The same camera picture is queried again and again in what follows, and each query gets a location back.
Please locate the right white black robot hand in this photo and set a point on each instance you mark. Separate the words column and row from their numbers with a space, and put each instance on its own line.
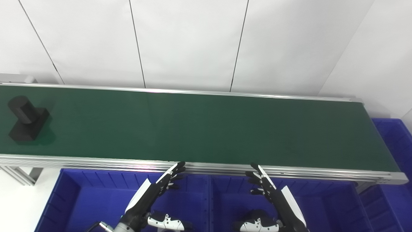
column 283, row 206

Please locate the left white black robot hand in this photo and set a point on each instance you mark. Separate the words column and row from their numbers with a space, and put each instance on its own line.
column 145, row 196

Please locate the black cylinder and block part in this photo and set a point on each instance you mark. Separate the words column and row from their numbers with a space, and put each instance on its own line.
column 28, row 124

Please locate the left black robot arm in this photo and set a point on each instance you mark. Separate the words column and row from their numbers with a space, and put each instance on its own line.
column 120, row 227

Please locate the blue plastic bin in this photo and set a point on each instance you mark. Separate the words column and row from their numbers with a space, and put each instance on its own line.
column 396, row 141
column 96, row 199
column 328, row 206

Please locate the green conveyor belt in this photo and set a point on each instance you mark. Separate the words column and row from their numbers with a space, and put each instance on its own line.
column 206, row 129

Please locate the aluminium conveyor support leg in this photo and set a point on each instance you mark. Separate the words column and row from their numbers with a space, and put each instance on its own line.
column 22, row 175

